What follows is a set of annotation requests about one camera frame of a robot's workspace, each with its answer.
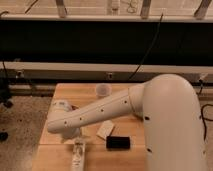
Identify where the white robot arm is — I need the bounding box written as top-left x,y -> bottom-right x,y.
47,74 -> 208,171

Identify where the clear plastic bottle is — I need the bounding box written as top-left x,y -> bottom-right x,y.
72,139 -> 86,171

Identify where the red chili pepper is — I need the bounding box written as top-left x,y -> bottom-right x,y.
71,105 -> 79,110

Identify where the clear plastic cup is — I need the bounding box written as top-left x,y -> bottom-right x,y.
95,83 -> 112,98

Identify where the black floor cable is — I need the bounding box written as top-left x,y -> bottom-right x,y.
198,103 -> 213,141

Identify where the black hanging cable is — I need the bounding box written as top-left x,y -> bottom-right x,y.
127,12 -> 165,81

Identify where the black rectangular box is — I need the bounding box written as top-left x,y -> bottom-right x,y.
106,136 -> 130,149

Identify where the white small box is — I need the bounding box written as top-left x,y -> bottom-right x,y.
97,120 -> 115,139

